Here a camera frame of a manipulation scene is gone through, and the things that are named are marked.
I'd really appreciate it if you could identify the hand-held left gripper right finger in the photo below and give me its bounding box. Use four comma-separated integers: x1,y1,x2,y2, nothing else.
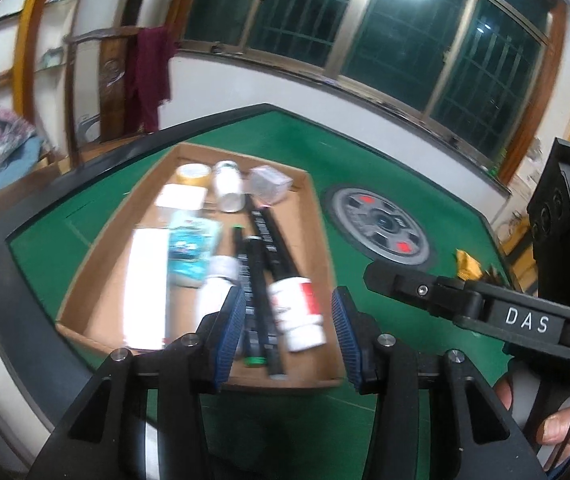
331,286,548,480

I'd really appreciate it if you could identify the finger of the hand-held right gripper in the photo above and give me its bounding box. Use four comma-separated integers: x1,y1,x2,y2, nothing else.
364,259,489,331

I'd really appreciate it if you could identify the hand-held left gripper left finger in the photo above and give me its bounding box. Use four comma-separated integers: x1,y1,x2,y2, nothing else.
27,285,247,480

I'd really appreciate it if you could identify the black marker green cap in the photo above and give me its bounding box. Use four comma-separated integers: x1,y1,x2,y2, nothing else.
232,222,267,367

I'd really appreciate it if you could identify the black marker grey cap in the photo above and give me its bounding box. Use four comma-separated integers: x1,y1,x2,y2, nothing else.
259,280,287,379

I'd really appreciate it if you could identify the plain white bottle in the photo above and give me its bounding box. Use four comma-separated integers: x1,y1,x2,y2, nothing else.
196,255,240,337

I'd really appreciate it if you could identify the white bottle red label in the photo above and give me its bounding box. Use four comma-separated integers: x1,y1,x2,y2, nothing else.
269,277,327,354

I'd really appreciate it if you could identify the blue tissue pack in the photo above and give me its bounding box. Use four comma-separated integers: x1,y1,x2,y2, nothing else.
166,210,222,290

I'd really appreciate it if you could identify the white and red carton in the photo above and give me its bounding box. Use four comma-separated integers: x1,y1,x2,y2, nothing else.
124,226,170,352

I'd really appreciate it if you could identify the black marker pink cap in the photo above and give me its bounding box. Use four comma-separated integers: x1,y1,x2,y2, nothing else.
246,205,302,287

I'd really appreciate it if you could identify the cardboard box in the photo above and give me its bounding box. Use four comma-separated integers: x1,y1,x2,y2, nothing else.
55,142,347,392

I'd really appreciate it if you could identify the white bottle green label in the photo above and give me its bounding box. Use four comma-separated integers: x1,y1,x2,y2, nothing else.
213,160,245,214

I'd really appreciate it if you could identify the white square box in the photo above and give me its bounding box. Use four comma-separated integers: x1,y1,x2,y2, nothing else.
155,183,207,212

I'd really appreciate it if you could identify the small white printed box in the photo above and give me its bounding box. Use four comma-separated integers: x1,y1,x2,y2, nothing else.
249,165,292,206

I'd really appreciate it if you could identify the yellow tape roll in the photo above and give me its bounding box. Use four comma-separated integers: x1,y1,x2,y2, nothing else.
175,163,212,190

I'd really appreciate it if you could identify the yellow snack packet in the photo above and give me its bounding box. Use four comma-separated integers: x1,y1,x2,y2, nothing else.
454,249,492,282

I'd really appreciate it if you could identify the round grey table dial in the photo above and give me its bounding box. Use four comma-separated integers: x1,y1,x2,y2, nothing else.
324,185,439,267

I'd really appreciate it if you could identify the barred window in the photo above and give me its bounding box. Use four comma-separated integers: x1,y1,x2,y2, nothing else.
175,0,567,167

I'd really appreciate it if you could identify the maroon cloth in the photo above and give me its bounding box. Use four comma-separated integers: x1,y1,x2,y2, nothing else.
125,27,179,134

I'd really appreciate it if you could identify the wooden chair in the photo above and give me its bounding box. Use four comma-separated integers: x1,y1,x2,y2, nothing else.
62,25,177,167

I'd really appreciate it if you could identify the floral clothing pile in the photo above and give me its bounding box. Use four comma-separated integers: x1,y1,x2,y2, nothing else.
0,105,42,177

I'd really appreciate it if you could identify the wooden wall shelf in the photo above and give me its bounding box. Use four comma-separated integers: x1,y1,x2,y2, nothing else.
0,0,86,112

